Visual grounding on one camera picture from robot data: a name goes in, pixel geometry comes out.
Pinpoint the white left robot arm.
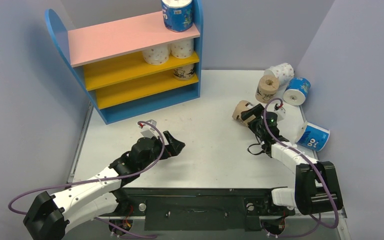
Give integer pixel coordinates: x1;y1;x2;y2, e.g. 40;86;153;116
23;131;186;240

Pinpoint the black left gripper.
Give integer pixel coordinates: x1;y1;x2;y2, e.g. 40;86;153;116
139;131;185;171

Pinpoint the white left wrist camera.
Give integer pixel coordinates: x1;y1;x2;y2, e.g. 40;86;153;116
138;122;159;139

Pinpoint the white floral paper roll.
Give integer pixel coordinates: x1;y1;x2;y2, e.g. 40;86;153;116
141;44;171;66
263;62;295;86
170;38;194;59

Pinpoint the aluminium rail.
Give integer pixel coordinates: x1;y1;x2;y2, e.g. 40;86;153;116
337;207;347;219

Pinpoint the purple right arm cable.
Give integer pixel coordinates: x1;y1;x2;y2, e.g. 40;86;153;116
263;97;340;239

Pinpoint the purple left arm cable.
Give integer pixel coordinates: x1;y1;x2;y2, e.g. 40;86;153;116
8;120;166;240

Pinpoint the brown cartoon paper roll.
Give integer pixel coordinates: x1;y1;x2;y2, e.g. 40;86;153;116
173;64;195;81

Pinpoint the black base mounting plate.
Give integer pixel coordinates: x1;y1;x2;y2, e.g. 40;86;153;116
105;187;296;232

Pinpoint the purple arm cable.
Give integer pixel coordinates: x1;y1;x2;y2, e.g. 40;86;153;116
8;120;166;240
263;97;340;239

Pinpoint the blue paper roll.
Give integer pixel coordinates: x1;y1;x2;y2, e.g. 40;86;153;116
161;0;193;32
283;77;311;106
295;121;331;152

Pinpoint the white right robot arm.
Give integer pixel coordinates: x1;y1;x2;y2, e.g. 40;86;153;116
232;101;344;215

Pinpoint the blue pink yellow shelf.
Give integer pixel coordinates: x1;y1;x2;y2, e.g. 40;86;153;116
44;0;204;124

